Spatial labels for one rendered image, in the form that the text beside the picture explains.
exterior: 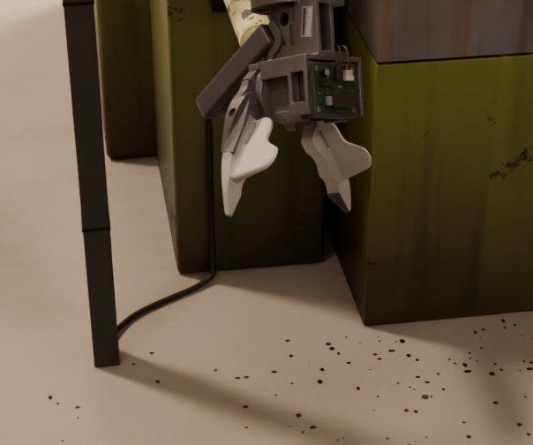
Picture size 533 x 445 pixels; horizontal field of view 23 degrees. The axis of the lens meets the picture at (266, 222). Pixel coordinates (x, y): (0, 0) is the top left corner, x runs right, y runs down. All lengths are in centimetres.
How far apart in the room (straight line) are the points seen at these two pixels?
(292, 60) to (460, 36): 80
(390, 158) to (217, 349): 41
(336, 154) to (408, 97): 73
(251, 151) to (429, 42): 80
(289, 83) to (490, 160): 92
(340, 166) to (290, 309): 96
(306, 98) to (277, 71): 4
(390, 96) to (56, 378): 67
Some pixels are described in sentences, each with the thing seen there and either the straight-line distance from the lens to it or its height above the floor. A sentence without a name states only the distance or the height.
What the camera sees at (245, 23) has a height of 64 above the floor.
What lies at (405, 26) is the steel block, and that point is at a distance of 187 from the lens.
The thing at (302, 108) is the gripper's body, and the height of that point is 75.
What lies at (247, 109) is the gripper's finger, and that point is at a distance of 114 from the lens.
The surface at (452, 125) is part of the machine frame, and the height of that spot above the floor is 36.
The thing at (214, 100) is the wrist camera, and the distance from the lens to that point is 121.
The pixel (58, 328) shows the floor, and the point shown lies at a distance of 214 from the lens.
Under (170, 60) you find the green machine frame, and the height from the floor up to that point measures 41.
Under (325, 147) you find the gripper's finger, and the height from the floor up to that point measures 67.
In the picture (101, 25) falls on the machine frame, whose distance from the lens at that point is 249.
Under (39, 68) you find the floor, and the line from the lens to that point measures 306.
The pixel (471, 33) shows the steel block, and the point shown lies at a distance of 190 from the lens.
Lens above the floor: 123
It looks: 31 degrees down
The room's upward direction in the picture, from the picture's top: straight up
